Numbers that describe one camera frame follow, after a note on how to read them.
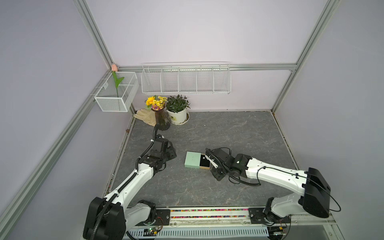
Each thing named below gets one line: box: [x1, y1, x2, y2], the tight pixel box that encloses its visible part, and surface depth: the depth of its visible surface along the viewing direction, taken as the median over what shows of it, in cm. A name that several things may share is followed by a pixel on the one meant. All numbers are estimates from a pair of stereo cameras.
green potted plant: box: [165, 94, 191, 113], surface depth 103 cm
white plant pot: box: [165, 108, 190, 125], surface depth 112 cm
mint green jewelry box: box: [184, 151, 211, 170], surface depth 93 cm
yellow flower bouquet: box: [145, 95, 168, 111], surface depth 95 cm
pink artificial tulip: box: [111, 63, 125, 98], surface depth 92 cm
